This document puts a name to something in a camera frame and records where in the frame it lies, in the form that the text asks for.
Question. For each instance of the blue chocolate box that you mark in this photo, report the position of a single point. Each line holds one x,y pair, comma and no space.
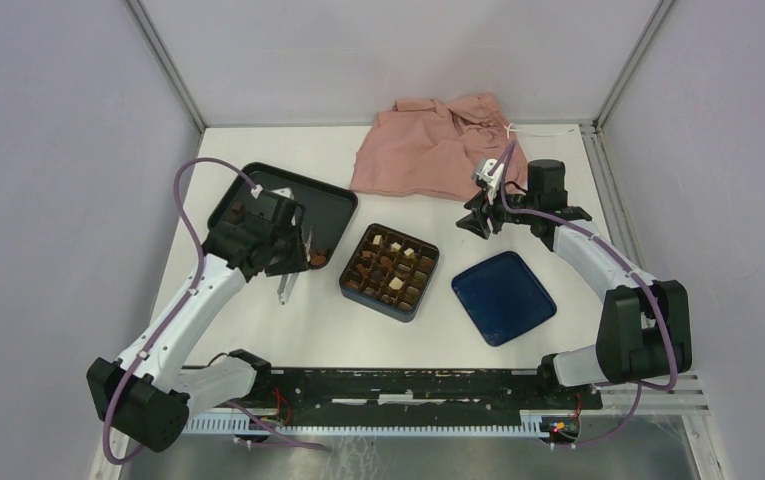
389,272

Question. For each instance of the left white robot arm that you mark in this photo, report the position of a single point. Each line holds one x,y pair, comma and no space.
144,393

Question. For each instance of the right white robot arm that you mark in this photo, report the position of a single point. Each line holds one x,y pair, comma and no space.
644,334

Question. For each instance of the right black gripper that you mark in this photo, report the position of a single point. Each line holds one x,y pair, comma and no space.
476,221

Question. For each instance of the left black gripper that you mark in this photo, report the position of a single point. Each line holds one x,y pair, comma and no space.
298,259

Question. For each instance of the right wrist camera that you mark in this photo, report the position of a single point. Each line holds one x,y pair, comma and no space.
488,173

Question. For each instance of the pink cloth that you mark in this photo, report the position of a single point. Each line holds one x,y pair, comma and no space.
428,147

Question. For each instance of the black chocolate tray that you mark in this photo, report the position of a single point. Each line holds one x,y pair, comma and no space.
325,208

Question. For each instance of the blue box lid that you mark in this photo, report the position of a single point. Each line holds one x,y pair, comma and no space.
503,298

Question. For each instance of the silver metal tongs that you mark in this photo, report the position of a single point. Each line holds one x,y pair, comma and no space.
288,281

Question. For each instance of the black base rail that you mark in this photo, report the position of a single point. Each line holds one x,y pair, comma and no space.
317,397

